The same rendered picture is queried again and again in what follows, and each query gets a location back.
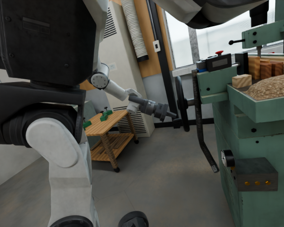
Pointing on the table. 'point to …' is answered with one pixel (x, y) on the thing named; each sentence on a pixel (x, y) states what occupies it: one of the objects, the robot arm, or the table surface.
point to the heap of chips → (272, 87)
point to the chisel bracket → (265, 34)
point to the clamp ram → (241, 63)
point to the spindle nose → (259, 14)
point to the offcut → (241, 80)
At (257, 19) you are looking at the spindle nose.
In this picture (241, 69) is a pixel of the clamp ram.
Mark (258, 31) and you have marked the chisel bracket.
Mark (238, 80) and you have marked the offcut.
